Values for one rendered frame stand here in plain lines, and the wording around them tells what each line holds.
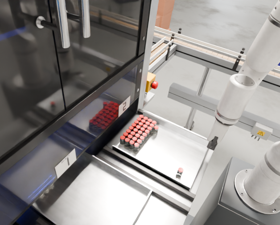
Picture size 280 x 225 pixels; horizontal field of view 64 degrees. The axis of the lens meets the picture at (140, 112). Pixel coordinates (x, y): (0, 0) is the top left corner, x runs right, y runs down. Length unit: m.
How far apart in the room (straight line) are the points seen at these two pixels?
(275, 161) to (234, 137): 1.68
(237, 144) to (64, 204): 1.93
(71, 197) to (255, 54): 0.73
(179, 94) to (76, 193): 1.32
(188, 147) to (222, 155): 1.29
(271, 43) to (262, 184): 0.49
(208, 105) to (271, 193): 1.09
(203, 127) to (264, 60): 1.83
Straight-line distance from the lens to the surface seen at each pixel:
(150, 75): 1.13
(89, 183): 0.88
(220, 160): 2.24
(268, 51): 0.69
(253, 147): 2.53
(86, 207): 0.84
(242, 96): 0.76
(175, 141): 1.03
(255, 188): 0.97
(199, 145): 1.06
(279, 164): 0.86
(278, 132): 1.94
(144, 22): 0.86
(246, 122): 1.92
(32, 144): 0.60
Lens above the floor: 1.64
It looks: 42 degrees down
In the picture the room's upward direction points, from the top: 8 degrees clockwise
